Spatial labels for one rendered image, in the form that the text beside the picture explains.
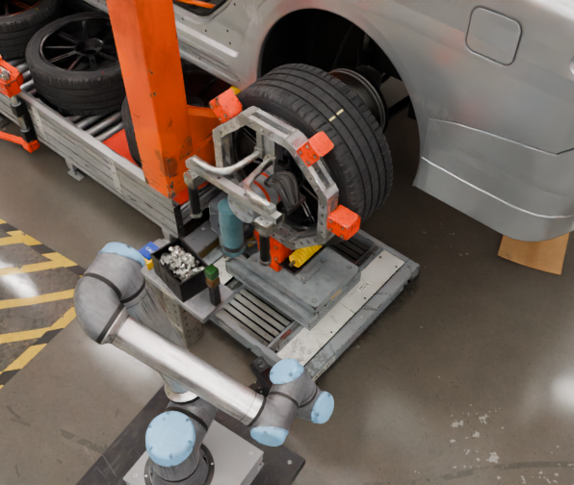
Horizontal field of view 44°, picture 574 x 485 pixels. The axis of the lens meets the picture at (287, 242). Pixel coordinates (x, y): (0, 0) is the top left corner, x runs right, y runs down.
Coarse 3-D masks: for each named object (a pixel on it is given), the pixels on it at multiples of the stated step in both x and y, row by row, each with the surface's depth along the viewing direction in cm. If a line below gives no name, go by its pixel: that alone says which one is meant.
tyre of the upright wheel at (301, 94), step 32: (288, 64) 253; (256, 96) 241; (288, 96) 235; (320, 96) 236; (352, 96) 239; (320, 128) 230; (352, 128) 236; (352, 160) 234; (384, 160) 245; (352, 192) 238; (384, 192) 255; (288, 224) 276
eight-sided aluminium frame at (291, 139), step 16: (256, 112) 239; (224, 128) 251; (256, 128) 237; (272, 128) 233; (288, 128) 233; (224, 144) 266; (288, 144) 230; (224, 160) 266; (224, 176) 271; (320, 176) 236; (320, 192) 234; (336, 192) 236; (320, 208) 240; (320, 224) 246; (288, 240) 267; (304, 240) 258; (320, 240) 251
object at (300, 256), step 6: (312, 246) 277; (318, 246) 279; (294, 252) 275; (300, 252) 274; (306, 252) 275; (312, 252) 277; (294, 258) 273; (300, 258) 273; (306, 258) 275; (294, 264) 274; (300, 264) 274
